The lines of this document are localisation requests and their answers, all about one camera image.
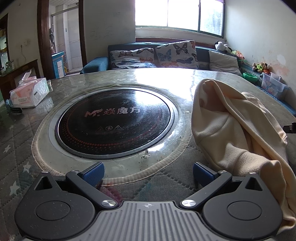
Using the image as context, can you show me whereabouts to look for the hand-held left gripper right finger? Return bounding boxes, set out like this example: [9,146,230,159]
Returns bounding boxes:
[180,162,267,209]

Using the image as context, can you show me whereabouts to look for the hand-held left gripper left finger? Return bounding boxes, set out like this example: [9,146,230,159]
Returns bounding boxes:
[32,162,119,209]

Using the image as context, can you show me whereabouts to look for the cream long-sleeved garment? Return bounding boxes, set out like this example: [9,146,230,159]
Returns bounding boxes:
[191,78,296,234]

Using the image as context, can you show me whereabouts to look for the clear plastic storage box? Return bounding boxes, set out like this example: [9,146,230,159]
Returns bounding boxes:
[261,72,289,100]

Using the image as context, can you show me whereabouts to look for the round black induction cooktop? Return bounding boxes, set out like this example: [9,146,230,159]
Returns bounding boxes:
[48,87,179,160]

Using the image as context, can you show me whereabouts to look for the green plastic bowl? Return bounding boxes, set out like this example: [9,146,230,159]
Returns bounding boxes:
[242,72,260,84]

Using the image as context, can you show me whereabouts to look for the small plush toys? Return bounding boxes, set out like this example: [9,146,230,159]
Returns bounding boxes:
[252,62,271,74]

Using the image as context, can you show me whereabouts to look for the green and orange toy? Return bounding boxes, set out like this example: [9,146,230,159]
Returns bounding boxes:
[231,50,245,62]

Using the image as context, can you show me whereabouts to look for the grey cushion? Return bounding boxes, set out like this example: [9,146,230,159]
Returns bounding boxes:
[208,50,242,77]

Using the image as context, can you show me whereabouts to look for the small dark labelled packet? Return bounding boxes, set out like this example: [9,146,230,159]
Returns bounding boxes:
[6,98,23,114]

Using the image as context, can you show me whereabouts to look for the pink and white tissue pack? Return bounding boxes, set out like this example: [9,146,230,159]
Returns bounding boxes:
[9,70,50,107]

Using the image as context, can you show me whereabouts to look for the panda plush toy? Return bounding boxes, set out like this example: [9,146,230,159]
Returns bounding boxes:
[215,41,232,53]

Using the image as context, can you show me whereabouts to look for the blue corner sofa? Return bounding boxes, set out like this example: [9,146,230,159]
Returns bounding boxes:
[80,42,296,109]

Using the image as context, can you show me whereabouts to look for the light blue small cabinet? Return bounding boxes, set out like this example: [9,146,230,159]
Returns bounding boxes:
[51,51,66,79]

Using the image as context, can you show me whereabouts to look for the large butterfly print pillow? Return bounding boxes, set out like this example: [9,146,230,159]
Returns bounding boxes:
[155,40,199,69]

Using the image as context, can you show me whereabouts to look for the dark wooden sideboard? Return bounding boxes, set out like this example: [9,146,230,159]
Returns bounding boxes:
[0,59,43,102]

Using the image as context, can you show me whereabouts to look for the wooden display cabinet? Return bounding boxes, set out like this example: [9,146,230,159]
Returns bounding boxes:
[0,20,11,77]

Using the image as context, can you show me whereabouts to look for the window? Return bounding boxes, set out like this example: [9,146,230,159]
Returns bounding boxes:
[135,0,226,39]

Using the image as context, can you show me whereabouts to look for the dark wooden door frame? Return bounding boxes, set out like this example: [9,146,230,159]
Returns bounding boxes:
[37,0,87,80]

